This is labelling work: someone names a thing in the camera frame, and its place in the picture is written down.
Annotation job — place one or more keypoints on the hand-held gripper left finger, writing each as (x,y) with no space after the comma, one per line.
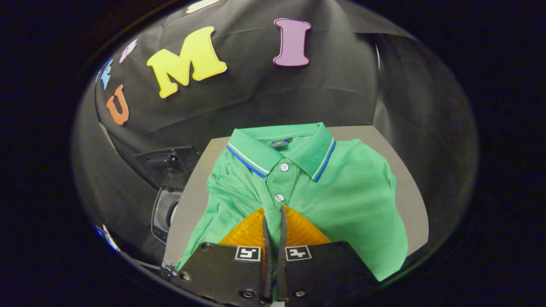
(226,273)

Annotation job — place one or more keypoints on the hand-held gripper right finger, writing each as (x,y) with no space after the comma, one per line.
(320,273)

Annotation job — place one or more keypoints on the green polo shirt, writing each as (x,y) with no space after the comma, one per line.
(349,196)

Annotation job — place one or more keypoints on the dark washing machine lid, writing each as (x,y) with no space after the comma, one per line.
(170,162)

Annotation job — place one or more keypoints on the grey cabinet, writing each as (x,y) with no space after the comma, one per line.
(411,204)

